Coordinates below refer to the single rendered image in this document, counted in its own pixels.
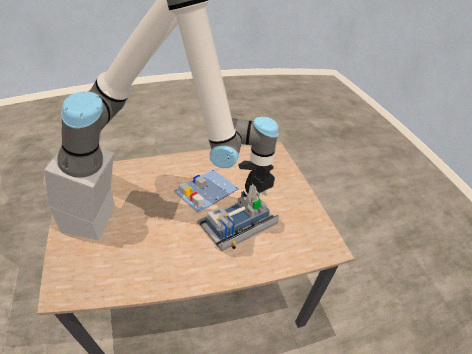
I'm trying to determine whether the grey metal blank with blue end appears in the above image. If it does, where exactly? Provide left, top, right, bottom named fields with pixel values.
left=193, top=175, right=207, bottom=188

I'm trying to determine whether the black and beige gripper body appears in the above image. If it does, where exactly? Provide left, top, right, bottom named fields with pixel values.
left=248, top=162, right=275, bottom=192

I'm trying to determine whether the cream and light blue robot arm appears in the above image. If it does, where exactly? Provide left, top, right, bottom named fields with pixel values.
left=57, top=0, right=278, bottom=178

